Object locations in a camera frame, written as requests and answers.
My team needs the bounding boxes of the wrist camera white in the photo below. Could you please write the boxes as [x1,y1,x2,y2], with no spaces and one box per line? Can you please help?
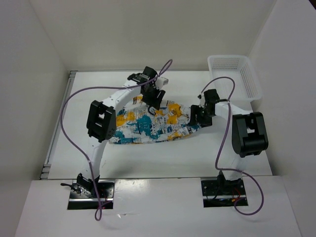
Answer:
[155,77,169,89]
[197,93,204,100]

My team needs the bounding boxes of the printed white shorts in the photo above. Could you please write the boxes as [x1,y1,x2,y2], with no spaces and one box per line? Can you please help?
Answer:
[109,96,201,145]

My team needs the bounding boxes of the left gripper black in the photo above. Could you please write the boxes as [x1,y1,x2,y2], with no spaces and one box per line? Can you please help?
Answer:
[141,84,165,110]

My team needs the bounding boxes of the aluminium table edge rail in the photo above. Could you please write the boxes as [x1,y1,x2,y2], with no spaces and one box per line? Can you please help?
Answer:
[39,71,77,180]

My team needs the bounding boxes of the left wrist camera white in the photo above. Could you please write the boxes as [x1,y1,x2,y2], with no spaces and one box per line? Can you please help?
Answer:
[155,77,169,89]

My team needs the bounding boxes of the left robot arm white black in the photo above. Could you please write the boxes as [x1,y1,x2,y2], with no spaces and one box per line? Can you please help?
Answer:
[77,67,168,198]

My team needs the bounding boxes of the white plastic basket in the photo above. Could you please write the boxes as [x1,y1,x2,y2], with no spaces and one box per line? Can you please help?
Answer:
[207,55,262,102]

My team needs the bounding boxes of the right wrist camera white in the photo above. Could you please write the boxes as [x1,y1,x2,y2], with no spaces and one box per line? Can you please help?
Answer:
[197,93,204,100]

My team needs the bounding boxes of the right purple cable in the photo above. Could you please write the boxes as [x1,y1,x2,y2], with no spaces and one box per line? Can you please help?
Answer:
[201,77,264,218]

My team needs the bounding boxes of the purple cable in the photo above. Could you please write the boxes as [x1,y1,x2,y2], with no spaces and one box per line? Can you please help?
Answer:
[60,59,173,222]
[201,77,264,218]

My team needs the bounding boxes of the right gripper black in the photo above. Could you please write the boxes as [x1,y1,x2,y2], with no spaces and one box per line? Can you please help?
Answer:
[189,105,214,128]

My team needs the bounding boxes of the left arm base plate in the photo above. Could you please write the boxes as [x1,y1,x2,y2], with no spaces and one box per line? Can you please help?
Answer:
[67,180,115,210]

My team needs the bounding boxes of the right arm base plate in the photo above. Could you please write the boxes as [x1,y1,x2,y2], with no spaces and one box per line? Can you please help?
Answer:
[201,178,248,208]

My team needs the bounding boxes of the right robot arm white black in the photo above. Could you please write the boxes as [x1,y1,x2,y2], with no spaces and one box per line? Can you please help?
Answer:
[188,89,269,194]

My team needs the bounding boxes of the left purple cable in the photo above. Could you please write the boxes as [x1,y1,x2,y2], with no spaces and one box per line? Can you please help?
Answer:
[60,59,173,222]

